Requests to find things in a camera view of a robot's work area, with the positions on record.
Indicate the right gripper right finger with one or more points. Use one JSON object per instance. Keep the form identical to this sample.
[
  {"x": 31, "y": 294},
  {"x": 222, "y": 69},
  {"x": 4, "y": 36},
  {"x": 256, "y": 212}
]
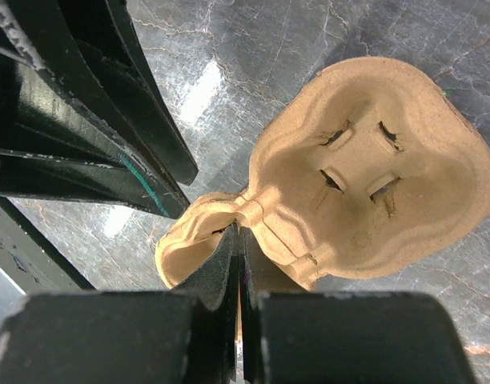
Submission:
[{"x": 291, "y": 335}]

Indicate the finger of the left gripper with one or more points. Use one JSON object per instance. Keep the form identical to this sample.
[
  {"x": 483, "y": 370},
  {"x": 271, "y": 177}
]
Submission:
[
  {"x": 106, "y": 37},
  {"x": 61, "y": 136}
]

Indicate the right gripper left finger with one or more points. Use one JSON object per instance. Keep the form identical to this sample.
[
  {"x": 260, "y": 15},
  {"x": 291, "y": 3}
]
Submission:
[{"x": 183, "y": 335}]

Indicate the cardboard cup carrier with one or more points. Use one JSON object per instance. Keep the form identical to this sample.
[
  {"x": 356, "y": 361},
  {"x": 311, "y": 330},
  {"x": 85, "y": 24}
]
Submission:
[{"x": 368, "y": 170}]

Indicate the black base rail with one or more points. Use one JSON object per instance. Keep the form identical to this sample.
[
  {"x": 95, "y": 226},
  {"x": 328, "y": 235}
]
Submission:
[{"x": 30, "y": 260}]

